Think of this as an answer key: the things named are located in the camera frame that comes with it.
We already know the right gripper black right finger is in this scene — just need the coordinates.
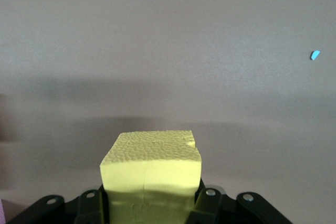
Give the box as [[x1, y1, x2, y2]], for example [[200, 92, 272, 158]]
[[185, 178, 292, 224]]

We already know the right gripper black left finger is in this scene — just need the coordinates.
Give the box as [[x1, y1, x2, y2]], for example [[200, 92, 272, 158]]
[[6, 184, 110, 224]]

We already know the yellow foam cube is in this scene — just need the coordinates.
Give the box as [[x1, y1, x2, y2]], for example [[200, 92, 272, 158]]
[[99, 129, 203, 224]]

